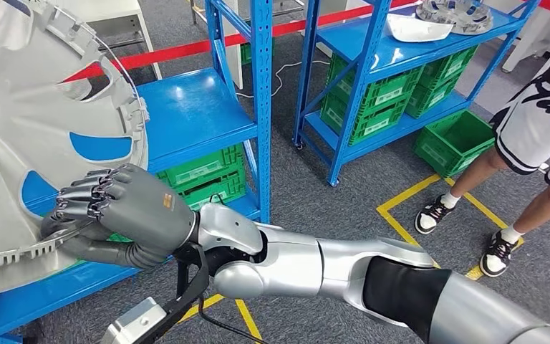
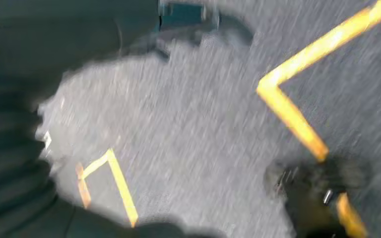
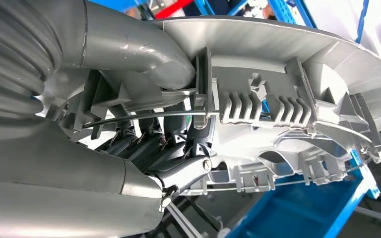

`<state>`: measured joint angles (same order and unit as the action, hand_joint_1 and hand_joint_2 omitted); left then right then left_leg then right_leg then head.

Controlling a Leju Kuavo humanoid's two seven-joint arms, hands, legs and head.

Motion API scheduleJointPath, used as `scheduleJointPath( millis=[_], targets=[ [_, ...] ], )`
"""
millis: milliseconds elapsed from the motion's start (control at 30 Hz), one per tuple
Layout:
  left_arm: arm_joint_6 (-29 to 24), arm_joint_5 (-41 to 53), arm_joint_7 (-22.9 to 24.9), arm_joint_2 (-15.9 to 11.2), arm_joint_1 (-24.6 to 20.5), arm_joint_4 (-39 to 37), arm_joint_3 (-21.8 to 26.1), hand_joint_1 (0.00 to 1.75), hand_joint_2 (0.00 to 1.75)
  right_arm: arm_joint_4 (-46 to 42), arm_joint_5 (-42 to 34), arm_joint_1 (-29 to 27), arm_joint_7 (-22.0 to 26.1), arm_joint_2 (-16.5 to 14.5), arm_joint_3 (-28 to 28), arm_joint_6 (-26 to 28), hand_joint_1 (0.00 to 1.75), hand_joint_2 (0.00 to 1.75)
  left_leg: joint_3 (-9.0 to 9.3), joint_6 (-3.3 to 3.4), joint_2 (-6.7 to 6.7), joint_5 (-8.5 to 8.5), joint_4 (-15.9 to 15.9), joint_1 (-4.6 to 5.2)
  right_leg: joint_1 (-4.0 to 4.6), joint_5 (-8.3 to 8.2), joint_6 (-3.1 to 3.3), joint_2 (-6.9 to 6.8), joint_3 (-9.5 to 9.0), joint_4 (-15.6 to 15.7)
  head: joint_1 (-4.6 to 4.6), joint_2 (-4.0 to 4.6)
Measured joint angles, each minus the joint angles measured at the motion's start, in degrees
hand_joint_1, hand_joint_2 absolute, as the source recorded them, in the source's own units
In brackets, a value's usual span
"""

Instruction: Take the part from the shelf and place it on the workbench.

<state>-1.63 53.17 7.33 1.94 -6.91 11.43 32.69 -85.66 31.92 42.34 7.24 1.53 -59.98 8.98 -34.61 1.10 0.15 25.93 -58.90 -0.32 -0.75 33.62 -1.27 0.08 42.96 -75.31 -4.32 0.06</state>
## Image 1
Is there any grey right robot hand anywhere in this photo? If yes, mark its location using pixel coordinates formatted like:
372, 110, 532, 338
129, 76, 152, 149
39, 163, 198, 271

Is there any silver plastic wheel cover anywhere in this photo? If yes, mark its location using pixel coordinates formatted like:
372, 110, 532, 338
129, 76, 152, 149
415, 0, 494, 37
0, 0, 150, 301

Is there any blue metal shelf rack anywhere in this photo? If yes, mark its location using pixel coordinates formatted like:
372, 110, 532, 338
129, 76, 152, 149
293, 0, 541, 188
0, 0, 274, 344

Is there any white plastic shell part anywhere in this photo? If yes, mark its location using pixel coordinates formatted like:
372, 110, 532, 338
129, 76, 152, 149
386, 13, 455, 44

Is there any green plastic crate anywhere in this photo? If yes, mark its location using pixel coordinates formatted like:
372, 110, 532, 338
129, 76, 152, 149
319, 92, 410, 147
419, 46, 479, 90
413, 110, 496, 179
239, 40, 276, 66
175, 168, 249, 212
327, 53, 425, 115
404, 75, 461, 120
155, 143, 246, 190

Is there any red barrier tape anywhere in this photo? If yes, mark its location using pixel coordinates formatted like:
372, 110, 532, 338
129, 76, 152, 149
64, 0, 418, 84

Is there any white panel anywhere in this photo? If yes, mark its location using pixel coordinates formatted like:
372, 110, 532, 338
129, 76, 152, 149
221, 0, 245, 91

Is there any white table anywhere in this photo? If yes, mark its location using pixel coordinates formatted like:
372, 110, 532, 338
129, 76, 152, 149
49, 0, 163, 82

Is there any person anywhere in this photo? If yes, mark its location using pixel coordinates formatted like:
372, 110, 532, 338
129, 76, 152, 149
413, 35, 550, 279

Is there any white furniture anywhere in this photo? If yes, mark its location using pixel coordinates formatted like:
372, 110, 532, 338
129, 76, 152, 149
501, 6, 550, 75

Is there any black camera bracket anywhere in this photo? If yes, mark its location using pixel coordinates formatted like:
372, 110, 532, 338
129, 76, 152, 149
135, 241, 211, 344

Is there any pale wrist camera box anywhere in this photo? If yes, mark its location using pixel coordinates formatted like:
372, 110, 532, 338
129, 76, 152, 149
99, 296, 168, 344

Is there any black cable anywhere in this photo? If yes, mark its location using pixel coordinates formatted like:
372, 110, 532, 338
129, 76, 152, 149
198, 295, 269, 344

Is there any white cable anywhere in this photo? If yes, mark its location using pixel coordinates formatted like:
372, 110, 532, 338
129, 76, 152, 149
234, 59, 332, 100

